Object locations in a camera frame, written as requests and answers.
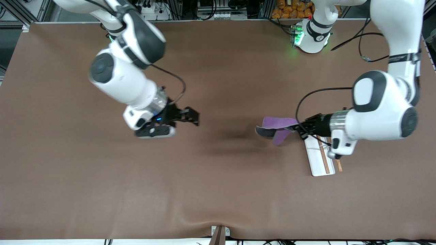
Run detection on white rectangular tray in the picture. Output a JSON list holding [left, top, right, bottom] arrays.
[[304, 134, 343, 177]]

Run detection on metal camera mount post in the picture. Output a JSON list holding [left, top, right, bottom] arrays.
[[208, 225, 231, 245]]

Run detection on purple microfibre towel grey edge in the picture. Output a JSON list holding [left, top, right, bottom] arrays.
[[255, 116, 300, 146]]

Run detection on white power strip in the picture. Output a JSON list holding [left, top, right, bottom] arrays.
[[136, 3, 171, 20]]

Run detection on orange snack bags pile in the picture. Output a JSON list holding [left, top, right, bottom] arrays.
[[271, 0, 341, 19]]

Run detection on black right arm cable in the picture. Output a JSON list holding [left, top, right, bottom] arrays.
[[150, 64, 187, 106]]

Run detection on aluminium frame profile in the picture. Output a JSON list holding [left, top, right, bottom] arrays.
[[422, 0, 436, 28], [0, 0, 51, 33]]

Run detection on grey equipment rack with cables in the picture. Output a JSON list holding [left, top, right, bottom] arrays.
[[196, 0, 251, 20]]

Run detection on brown table mat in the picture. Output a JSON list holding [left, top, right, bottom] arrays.
[[0, 19, 436, 240]]

